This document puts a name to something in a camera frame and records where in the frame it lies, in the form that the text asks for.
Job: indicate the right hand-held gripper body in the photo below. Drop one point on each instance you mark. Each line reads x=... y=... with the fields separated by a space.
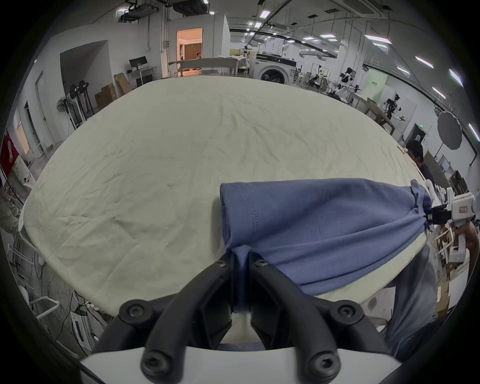
x=460 y=221

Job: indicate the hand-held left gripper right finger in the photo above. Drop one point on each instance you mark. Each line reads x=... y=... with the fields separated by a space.
x=288 y=300

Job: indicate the brown carton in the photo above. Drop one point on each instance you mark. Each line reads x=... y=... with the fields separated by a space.
x=106 y=96
x=123 y=83

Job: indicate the desk with monitor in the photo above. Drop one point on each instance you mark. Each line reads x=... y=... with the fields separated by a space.
x=141 y=69

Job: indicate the blue shirt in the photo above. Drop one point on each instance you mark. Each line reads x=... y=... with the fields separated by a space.
x=322 y=232

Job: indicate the person's right hand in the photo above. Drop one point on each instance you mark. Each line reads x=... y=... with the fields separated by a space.
x=471 y=240

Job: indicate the grey photo umbrella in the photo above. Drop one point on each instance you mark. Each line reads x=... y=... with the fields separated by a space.
x=449 y=129

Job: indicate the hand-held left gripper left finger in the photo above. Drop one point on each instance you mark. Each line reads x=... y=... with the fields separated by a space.
x=195 y=300

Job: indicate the white washing machine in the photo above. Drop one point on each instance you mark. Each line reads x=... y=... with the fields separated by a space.
x=274 y=70

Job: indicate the white standing fan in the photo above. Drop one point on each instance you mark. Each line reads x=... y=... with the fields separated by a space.
x=62 y=108

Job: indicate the black and white robot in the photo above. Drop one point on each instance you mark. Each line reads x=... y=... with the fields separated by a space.
x=393 y=105
x=346 y=80

